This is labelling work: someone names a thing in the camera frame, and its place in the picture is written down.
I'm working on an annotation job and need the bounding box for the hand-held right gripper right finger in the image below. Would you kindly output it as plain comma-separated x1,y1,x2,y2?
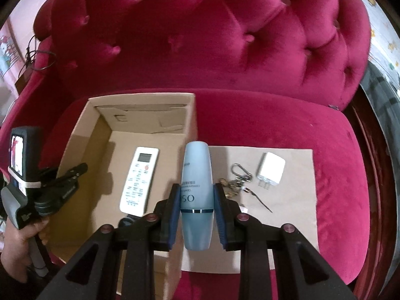
213,184,358,300

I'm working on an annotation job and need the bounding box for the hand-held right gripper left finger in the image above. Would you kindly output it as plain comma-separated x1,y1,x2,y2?
36,184,182,300

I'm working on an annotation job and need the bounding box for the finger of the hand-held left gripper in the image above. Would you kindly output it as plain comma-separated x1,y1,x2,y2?
39,162,89,191
34,183,79,217

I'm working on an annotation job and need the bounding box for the cardboard box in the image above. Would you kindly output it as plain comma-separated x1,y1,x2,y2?
44,92,198,300

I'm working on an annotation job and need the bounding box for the metal carabiner keychain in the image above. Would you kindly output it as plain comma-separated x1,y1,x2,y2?
219,163,273,213

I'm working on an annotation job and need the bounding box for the light blue bottle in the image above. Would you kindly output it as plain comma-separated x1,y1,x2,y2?
180,141,216,251

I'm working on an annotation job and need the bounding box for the white remote control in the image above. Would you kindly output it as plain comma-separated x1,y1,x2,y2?
119,146,160,216

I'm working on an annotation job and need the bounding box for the white wall charger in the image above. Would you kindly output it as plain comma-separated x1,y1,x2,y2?
255,152,286,191

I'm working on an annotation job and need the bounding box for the person's left hand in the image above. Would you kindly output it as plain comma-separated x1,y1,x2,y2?
0,219,51,283

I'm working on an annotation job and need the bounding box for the brown paper sheet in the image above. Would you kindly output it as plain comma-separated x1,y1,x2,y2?
179,145,320,274

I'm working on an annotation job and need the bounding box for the brown wooden board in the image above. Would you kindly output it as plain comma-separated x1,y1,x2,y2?
14,69,33,91

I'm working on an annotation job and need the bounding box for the dark red patterned bed base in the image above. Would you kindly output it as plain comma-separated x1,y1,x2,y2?
344,100,400,272

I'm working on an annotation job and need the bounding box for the red tufted velvet sofa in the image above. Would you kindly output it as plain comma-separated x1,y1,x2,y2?
0,0,372,300

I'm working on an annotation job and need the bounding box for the grey plaid blanket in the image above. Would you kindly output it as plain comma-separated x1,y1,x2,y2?
359,59,400,176

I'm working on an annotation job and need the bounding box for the black cable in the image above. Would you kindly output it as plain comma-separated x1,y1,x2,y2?
25,34,57,71

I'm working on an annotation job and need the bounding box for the cartoon cat wall poster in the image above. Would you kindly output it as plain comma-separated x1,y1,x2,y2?
0,28,26,79

